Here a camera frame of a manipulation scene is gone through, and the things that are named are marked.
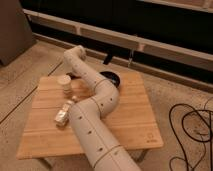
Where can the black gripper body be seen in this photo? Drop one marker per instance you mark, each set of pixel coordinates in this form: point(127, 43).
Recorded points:
point(72, 76)

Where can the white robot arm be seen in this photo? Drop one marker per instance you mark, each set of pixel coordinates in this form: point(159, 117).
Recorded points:
point(100, 146)

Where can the black bowl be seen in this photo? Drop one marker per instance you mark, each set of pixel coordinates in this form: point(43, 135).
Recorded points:
point(113, 77)

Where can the small plastic bottle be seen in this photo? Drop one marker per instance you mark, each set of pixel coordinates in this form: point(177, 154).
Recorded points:
point(61, 117)

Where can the grey cabinet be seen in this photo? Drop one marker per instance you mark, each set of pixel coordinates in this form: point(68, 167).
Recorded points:
point(15, 33)

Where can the wooden table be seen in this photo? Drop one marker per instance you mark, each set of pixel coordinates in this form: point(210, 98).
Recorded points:
point(133, 122)

